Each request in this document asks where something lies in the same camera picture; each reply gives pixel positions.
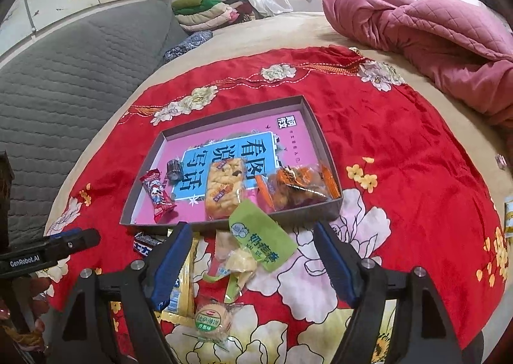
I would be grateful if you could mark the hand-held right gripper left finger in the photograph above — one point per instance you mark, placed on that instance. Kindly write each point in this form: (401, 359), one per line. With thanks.
(170, 264)

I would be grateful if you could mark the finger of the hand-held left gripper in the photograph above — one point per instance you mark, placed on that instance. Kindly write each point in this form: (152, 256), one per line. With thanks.
(80, 242)
(64, 234)

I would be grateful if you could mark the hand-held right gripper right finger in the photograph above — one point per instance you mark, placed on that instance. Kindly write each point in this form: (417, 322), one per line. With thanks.
(336, 264)

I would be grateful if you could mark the long yellow snack packet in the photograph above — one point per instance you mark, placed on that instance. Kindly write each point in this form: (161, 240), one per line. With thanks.
(185, 280)

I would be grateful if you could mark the dark chocolate bar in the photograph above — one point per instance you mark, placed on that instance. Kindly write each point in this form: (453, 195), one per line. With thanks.
(146, 244)

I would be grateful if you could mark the red candy packet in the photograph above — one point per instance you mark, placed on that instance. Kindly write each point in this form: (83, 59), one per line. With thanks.
(158, 195)

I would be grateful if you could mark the round cake clear packet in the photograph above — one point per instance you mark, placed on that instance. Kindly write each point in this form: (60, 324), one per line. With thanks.
(212, 320)

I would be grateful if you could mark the green label candy packet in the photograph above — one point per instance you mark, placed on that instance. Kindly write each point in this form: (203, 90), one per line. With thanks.
(260, 236)

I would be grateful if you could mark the orange clear peanut packet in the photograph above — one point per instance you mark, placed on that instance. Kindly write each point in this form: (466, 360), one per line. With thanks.
(296, 187)

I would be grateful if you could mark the clear packet yellow twisted snack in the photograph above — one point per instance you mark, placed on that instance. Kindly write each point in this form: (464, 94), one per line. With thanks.
(224, 191)

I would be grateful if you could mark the cardboard box tray pink print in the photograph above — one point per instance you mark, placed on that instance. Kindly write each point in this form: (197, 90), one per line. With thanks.
(292, 139)

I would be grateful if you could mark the person's left hand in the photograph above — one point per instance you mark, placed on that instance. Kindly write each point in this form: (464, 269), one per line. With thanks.
(38, 292)

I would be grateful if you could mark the red floral blanket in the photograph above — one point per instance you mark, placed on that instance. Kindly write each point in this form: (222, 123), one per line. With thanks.
(400, 127)

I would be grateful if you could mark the grey quilted headboard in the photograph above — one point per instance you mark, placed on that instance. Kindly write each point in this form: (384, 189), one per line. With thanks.
(80, 79)

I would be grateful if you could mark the small yellow green packet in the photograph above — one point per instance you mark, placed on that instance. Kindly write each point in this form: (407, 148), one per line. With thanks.
(509, 215)

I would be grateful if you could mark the small candy wrapper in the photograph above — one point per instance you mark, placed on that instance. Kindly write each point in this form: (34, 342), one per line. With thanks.
(501, 161)

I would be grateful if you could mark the blue patterned cloth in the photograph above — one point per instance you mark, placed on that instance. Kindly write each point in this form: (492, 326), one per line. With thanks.
(188, 45)

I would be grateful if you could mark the pile of folded clothes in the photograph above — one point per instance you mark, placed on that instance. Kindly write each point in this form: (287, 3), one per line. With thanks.
(200, 15)

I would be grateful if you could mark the pink quilt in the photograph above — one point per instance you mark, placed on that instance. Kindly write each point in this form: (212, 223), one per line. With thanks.
(421, 27)

